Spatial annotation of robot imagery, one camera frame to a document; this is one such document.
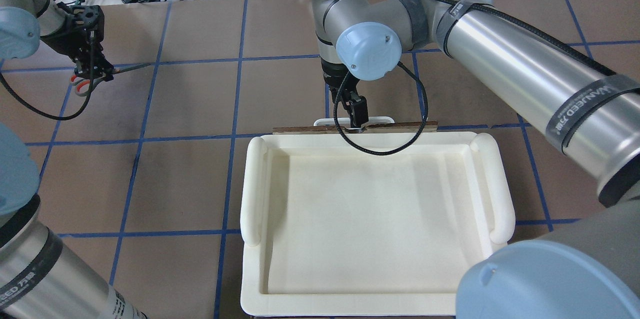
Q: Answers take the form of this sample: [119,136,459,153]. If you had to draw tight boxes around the orange grey scissors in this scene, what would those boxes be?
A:
[70,63,151,97]

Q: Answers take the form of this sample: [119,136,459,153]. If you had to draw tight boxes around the white drawer handle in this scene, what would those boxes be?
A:
[313,116,396,129]

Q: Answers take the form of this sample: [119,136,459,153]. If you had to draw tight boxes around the left black braided cable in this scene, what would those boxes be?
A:
[0,34,98,121]

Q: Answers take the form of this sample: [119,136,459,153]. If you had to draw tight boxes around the cream plastic tray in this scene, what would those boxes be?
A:
[240,131,515,317]

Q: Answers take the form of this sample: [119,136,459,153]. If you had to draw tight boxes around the light wooden drawer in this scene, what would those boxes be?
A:
[272,121,421,135]

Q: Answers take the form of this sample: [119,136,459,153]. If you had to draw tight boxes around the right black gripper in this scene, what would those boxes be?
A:
[320,57,370,128]

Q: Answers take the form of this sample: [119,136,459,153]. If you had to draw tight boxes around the black braided cable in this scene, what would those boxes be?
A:
[0,34,98,121]
[332,61,429,156]

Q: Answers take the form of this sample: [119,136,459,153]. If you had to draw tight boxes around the right black braided cable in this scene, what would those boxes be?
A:
[332,61,429,156]

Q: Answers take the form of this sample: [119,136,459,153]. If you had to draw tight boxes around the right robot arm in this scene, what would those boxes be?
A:
[311,0,639,319]

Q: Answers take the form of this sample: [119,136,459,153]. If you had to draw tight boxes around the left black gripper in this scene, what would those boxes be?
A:
[42,4,114,80]

